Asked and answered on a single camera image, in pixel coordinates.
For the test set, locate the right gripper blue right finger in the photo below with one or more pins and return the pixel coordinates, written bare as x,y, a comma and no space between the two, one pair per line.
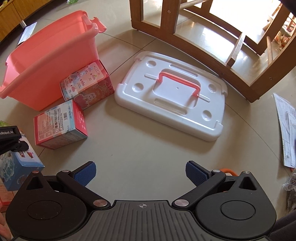
205,182

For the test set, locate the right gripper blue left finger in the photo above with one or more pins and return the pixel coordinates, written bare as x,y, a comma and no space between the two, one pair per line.
75,182

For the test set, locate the bear palm tree box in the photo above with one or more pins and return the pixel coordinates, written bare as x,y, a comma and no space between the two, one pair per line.
17,166

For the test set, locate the pink blue label box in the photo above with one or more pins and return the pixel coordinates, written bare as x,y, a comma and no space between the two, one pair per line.
59,126

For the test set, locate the orange white toy box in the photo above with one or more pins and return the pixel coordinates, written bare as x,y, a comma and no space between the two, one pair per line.
5,197

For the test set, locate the pink plastic storage bin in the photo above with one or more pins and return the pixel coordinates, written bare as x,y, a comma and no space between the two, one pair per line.
35,68

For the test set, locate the red pink toy box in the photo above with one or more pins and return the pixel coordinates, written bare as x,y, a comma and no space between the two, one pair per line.
88,85

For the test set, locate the printed paper sheets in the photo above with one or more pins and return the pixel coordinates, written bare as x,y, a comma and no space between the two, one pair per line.
286,118

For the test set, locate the white envelope on floor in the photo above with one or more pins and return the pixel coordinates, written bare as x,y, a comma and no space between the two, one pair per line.
27,32

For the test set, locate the wooden cabinet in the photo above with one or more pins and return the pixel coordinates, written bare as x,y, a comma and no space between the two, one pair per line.
14,13

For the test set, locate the white bin lid pink handle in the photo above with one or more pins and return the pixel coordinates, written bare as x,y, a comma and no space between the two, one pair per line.
174,93

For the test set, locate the wooden table frame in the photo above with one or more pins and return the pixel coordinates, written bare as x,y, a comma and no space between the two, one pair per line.
243,42

